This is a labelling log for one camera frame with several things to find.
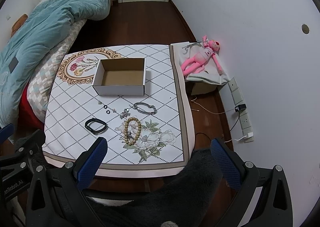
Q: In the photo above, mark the silver crystal brooch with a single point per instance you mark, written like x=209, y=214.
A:
x=125, y=113

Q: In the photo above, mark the white cloth on box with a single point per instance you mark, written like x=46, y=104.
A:
x=179, y=52

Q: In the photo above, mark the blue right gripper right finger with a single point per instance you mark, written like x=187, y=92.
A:
x=230, y=164

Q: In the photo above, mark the white power strip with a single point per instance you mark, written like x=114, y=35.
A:
x=241, y=111

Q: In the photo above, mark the red bed skirt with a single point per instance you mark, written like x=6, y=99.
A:
x=26, y=115

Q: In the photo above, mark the white cardboard box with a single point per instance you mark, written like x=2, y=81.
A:
x=123, y=77

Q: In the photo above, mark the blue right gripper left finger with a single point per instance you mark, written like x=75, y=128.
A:
x=87, y=164

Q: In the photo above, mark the black charger plug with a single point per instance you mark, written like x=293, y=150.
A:
x=240, y=108

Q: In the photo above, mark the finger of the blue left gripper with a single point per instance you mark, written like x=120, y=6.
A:
x=6, y=131

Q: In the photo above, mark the floral patterned tablecloth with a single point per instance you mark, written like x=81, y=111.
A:
x=156, y=140

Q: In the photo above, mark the teal blue duvet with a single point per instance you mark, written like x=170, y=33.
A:
x=47, y=25

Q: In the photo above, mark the checkered bed sheet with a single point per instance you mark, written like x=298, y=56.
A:
x=41, y=81

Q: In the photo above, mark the pink panther plush toy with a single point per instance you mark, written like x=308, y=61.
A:
x=196, y=64

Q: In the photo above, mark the brown plush toy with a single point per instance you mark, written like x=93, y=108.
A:
x=20, y=21

